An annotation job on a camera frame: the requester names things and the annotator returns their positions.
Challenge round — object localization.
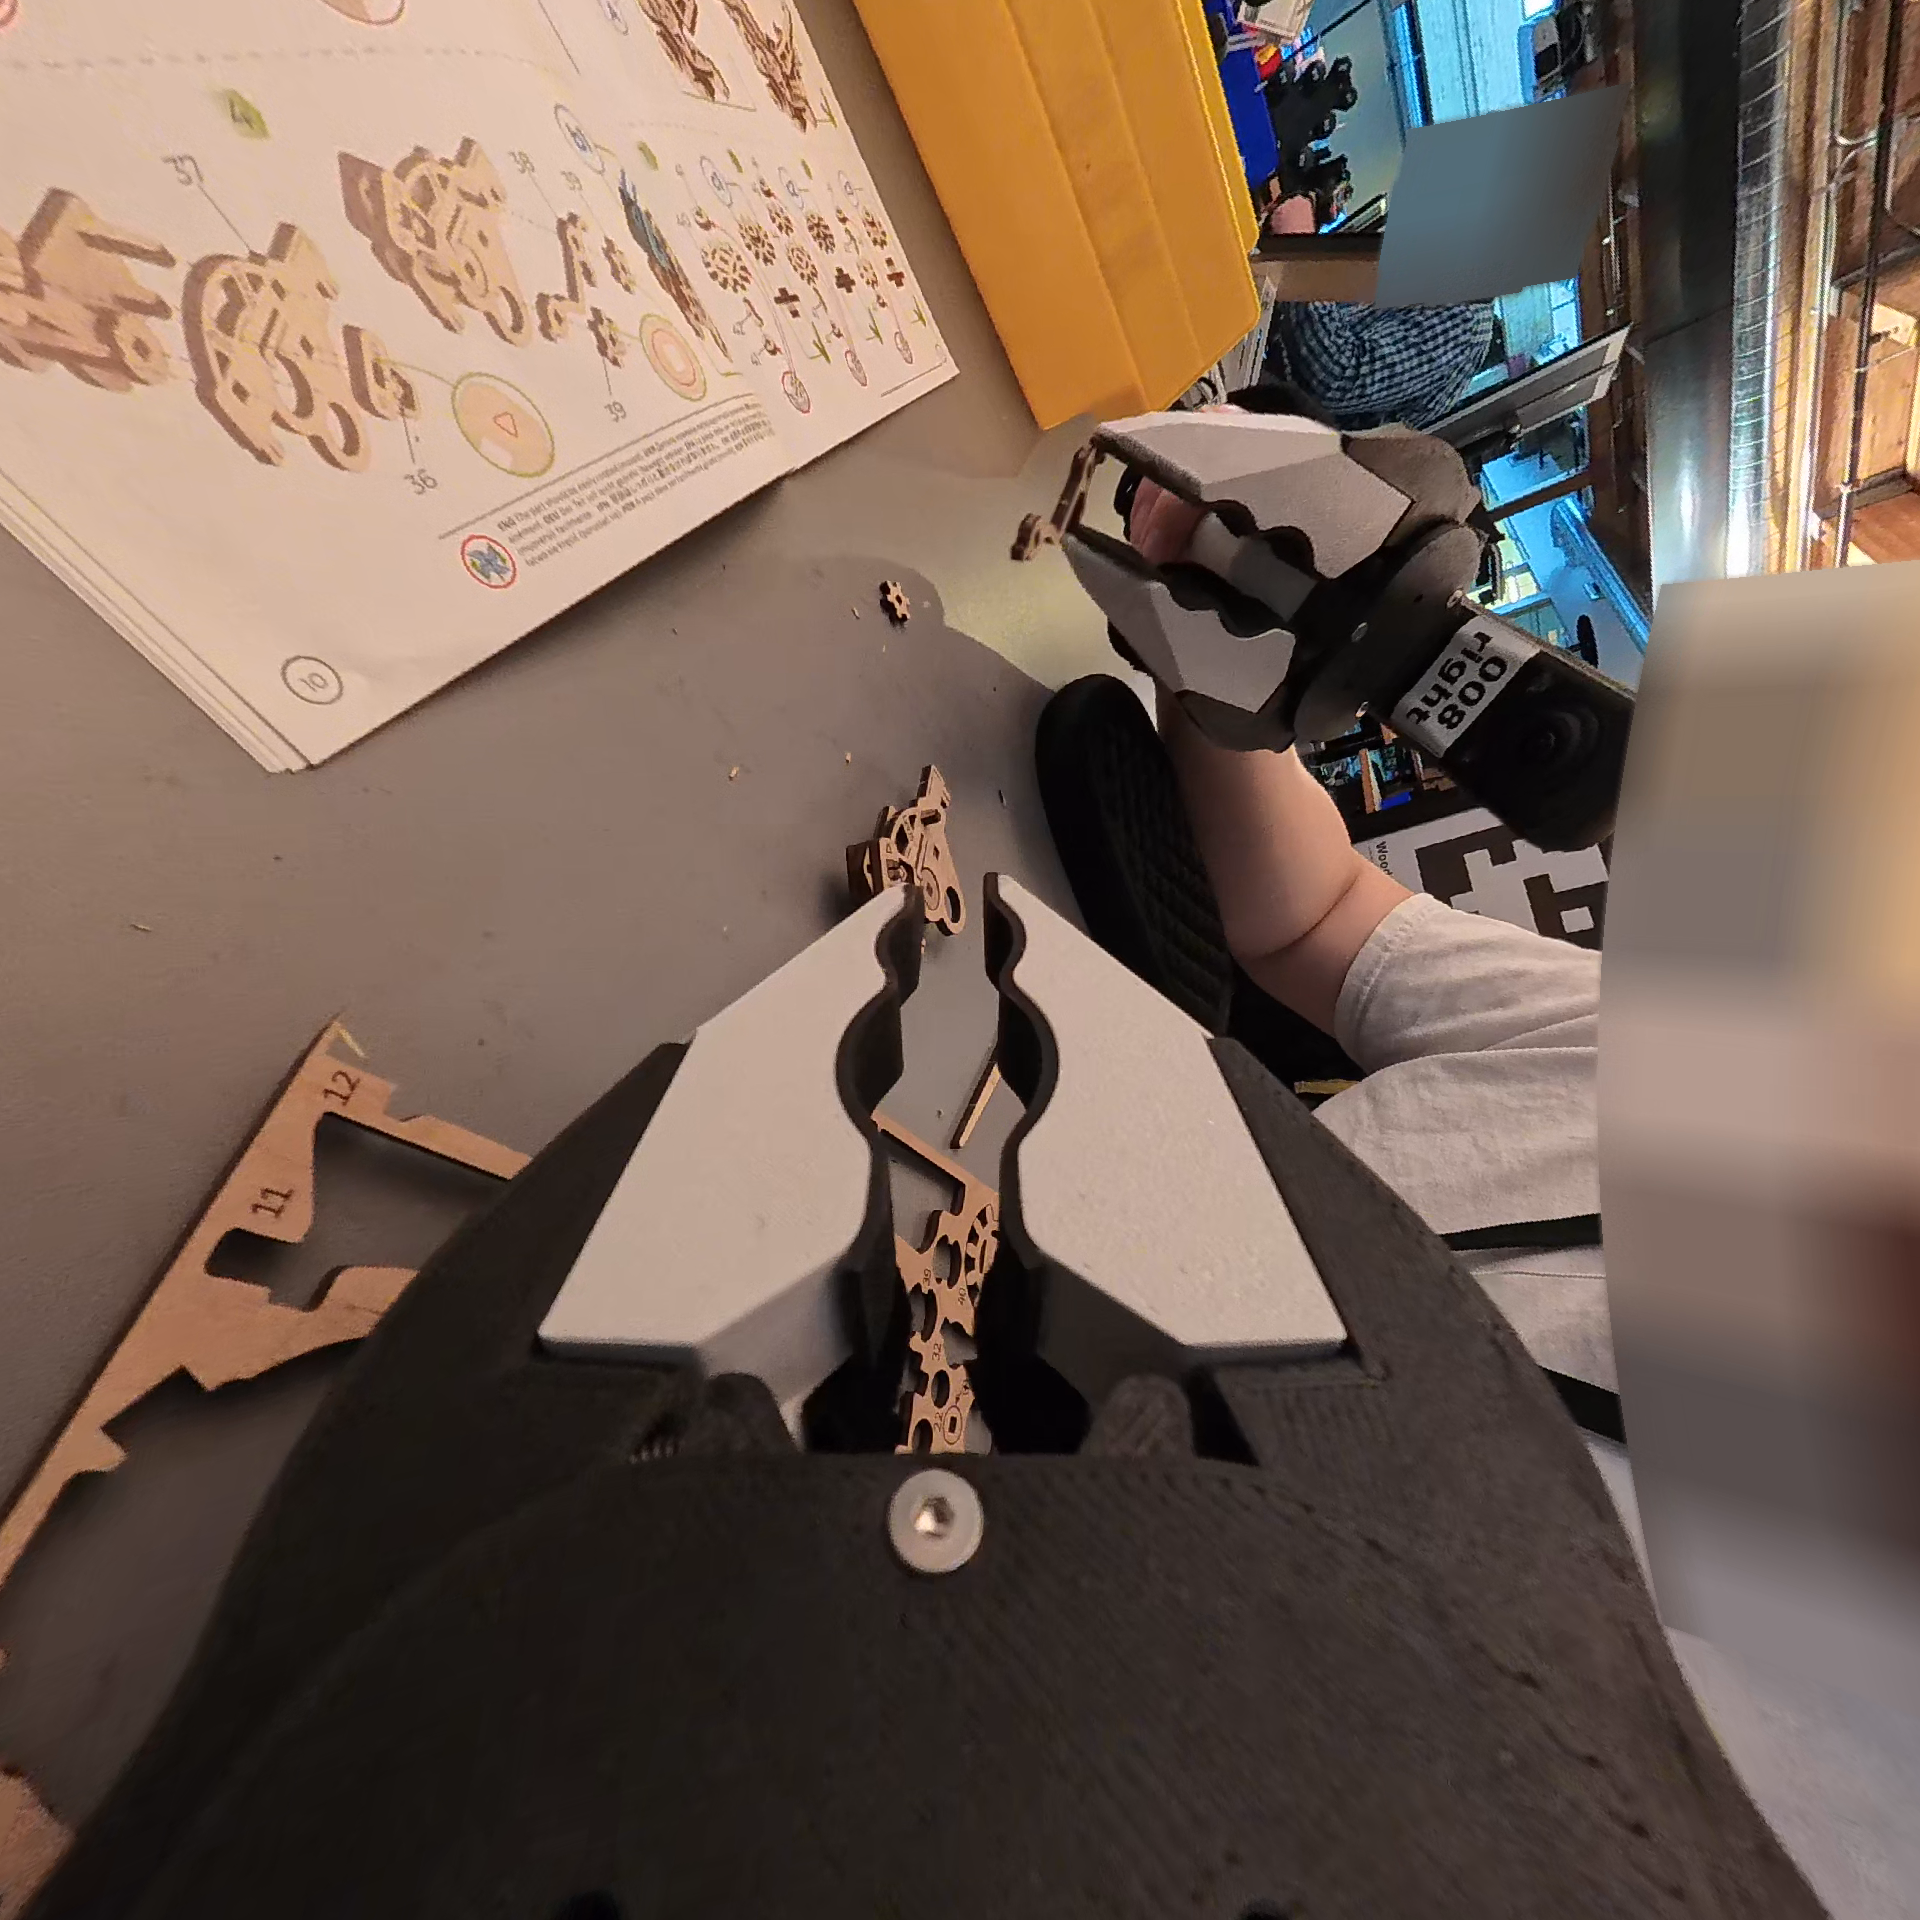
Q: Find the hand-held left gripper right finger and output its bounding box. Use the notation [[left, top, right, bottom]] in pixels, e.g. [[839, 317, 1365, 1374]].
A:
[[983, 872, 1353, 1449]]

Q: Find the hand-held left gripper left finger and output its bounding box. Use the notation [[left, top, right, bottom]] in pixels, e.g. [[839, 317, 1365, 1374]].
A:
[[534, 887, 927, 1453]]

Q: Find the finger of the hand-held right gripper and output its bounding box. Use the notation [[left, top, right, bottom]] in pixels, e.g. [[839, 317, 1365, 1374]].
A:
[[1093, 409, 1421, 584], [1065, 533, 1310, 720]]

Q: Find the wooden crank part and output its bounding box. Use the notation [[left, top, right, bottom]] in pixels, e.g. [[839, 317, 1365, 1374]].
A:
[[1011, 438, 1119, 566]]

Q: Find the perforated wooden model part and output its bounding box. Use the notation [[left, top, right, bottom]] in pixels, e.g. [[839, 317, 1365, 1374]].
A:
[[867, 1105, 1011, 1453]]

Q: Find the wooden vehicle model assembly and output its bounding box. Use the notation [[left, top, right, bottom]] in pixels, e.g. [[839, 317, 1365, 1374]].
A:
[[843, 762, 981, 942]]

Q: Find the person's right forearm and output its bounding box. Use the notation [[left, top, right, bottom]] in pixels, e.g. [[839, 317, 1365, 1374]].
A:
[[1176, 720, 1604, 1085]]

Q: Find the black white marker sign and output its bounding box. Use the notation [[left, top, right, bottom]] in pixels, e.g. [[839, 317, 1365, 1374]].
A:
[[1345, 807, 1614, 951]]

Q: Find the yellow plastic bin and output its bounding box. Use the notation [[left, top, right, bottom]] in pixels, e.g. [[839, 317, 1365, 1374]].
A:
[[848, 0, 1264, 432]]

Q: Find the laser-cut plywood sheet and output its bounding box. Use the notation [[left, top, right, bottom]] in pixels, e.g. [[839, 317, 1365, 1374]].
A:
[[0, 1016, 536, 1659]]

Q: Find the open instruction booklet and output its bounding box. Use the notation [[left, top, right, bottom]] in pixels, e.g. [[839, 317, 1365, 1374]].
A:
[[0, 0, 963, 777]]

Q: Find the black neck strap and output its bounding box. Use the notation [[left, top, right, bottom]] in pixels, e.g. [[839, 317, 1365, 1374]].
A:
[[1445, 1210, 1632, 1445]]

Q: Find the silver ventilation duct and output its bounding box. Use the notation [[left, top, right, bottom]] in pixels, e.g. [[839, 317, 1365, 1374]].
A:
[[1720, 0, 1825, 579]]

